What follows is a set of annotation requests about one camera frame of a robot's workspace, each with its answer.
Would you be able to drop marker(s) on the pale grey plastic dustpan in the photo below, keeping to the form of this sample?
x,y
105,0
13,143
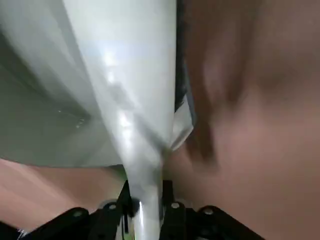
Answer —
x,y
37,112

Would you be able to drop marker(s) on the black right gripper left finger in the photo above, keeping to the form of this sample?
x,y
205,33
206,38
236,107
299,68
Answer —
x,y
107,220

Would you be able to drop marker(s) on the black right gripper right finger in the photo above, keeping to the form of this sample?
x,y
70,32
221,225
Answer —
x,y
200,225

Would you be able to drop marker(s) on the white hand brush black bristles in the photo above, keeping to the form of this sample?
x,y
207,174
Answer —
x,y
130,75

